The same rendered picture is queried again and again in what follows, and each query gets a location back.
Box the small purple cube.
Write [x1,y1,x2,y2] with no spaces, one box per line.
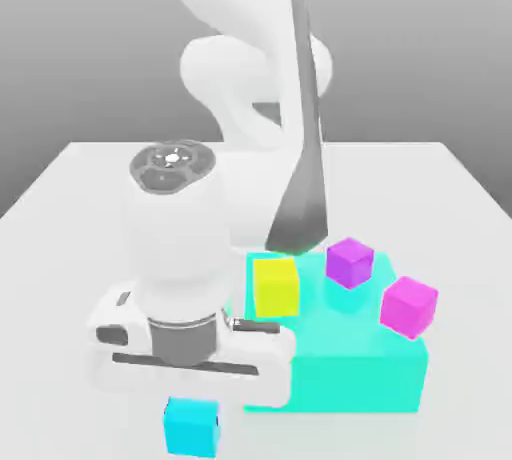
[325,237,375,291]

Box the large turquoise box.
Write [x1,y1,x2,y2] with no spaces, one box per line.
[224,250,430,415]

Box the small magenta cube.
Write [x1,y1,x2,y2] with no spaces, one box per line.
[378,275,440,341]

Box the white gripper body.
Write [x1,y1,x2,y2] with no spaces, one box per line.
[82,334,298,410]

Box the small yellow cube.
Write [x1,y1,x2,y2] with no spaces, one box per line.
[252,257,301,318]

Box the small cyan cube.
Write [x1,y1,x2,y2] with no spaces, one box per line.
[162,395,222,460]

